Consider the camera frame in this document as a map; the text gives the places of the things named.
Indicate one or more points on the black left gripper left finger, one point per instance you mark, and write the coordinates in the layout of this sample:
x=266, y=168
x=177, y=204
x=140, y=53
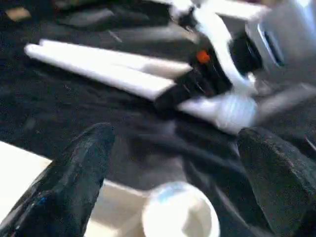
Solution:
x=61, y=197

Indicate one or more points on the black work mat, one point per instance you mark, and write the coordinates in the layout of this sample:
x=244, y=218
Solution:
x=61, y=111

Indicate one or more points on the black cabinet with gold label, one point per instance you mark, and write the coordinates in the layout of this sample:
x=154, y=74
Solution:
x=17, y=13

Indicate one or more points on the white plastic table top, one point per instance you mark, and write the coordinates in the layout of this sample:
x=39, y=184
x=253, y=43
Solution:
x=123, y=209

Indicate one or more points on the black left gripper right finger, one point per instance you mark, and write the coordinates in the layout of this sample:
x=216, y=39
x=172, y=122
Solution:
x=284, y=185

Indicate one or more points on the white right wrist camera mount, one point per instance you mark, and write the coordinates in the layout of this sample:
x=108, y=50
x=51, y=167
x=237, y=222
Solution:
x=217, y=37

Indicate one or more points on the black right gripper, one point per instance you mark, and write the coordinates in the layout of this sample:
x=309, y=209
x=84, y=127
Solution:
x=207, y=74

